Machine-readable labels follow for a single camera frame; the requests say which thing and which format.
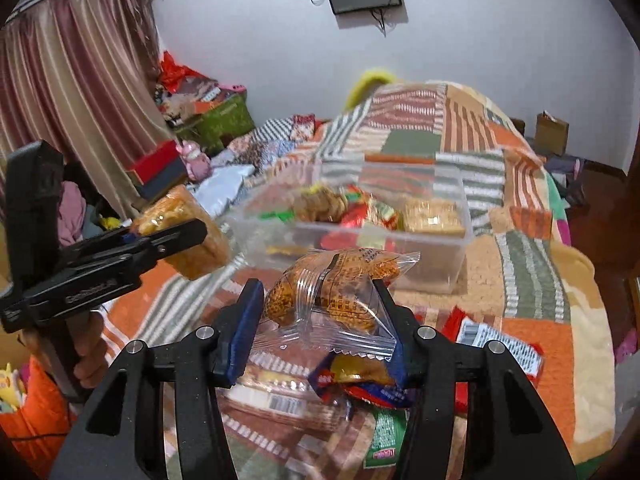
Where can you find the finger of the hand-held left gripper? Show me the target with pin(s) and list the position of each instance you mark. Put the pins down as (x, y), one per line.
(175, 237)

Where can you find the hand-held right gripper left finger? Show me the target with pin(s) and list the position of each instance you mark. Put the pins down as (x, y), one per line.
(245, 330)

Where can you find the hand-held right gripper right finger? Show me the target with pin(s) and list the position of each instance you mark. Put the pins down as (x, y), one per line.
(402, 365)

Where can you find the golden fried cracker packet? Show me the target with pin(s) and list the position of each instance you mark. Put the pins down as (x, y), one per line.
(200, 255)

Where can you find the clear orange snack packet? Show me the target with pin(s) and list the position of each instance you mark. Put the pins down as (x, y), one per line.
(345, 290)

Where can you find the clear plastic container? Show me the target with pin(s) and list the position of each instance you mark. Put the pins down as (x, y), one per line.
(440, 265)

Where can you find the gold snack packet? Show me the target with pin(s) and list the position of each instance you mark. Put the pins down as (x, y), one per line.
(432, 217)

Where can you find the shiny red green snack packet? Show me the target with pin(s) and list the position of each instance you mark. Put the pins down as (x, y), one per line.
(372, 215)

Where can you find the person's left hand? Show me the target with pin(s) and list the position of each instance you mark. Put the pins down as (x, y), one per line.
(92, 355)

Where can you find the blue purple snack packet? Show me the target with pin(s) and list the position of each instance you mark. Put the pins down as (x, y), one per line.
(380, 395)

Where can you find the pink cloth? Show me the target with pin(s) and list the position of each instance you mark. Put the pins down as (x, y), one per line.
(72, 210)

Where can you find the grey box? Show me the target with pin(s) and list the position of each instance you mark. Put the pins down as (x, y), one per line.
(162, 185)

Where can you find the white blue cloth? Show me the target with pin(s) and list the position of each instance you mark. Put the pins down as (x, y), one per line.
(225, 185)

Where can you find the pink bunny toy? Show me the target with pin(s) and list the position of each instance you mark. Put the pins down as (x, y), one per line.
(195, 162)

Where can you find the red box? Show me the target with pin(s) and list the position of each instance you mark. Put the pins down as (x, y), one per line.
(155, 162)

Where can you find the long cracker packet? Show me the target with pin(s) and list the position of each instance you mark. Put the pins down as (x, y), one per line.
(280, 400)

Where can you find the red white-label snack packet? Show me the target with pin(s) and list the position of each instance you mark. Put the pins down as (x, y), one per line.
(495, 342)

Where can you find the green storage box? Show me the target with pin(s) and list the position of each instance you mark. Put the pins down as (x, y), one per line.
(225, 120)

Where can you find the checkered patchwork quilt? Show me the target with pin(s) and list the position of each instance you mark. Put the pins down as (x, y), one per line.
(270, 145)

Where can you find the striped brown curtain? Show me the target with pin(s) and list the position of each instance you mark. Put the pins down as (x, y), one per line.
(75, 70)

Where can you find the red plastic bag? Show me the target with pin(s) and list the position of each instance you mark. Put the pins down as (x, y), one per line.
(175, 70)

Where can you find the orange bag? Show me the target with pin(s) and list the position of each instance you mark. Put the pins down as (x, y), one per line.
(35, 410)

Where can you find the dark clothes pile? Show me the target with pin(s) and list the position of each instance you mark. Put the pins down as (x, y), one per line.
(567, 180)

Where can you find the yellow foam tube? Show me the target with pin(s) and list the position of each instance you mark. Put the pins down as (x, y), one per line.
(367, 80)

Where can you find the small cardboard box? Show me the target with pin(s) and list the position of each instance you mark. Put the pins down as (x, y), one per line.
(552, 135)

